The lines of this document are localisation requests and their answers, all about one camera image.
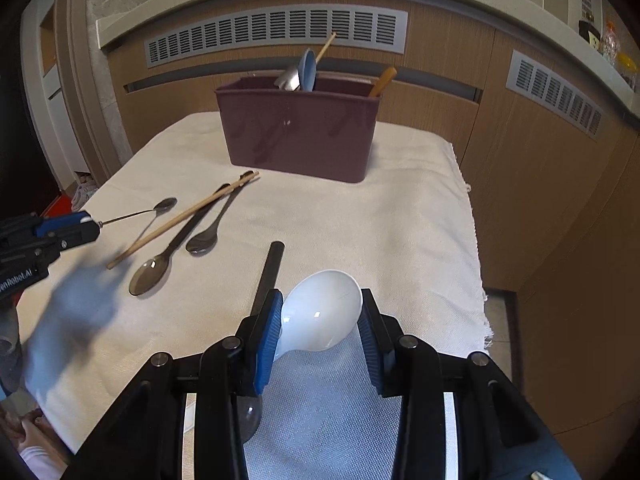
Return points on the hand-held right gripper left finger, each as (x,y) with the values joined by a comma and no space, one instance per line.
(267,345)

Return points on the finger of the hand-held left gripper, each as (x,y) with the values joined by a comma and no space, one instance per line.
(62,222)
(75,239)

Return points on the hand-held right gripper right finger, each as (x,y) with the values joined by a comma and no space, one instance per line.
(372,345)

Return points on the white ceramic spoon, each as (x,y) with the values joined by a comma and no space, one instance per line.
(325,310)

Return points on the dark translucent spoon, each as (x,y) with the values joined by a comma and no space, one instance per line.
(150,275)

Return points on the wooden chopstick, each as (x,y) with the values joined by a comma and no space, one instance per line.
(325,46)
(185,220)

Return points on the maroon plastic utensil box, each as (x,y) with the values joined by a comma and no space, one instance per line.
(300,130)

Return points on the wooden spoon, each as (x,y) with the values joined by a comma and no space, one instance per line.
(384,80)

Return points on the shovel-shaped metal spoon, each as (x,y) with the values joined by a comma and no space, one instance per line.
(290,80)

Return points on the blue plastic spoon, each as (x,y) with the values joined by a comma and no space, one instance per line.
(307,70)

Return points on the red floor mat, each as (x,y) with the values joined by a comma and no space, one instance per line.
(57,207)

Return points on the white slipper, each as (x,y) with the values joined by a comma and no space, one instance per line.
(84,187)

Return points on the cream table towel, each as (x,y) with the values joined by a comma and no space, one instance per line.
(375,235)

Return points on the long grey vent grille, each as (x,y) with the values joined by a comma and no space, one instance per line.
(275,35)

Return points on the short grey vent grille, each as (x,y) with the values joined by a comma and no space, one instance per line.
(555,92)

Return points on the red jar with yellow lid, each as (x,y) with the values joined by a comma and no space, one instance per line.
(626,72)

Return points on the dark sauce bottle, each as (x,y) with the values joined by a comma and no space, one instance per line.
(590,37)

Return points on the clear bottle with orange cap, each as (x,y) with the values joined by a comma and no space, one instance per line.
(610,42)

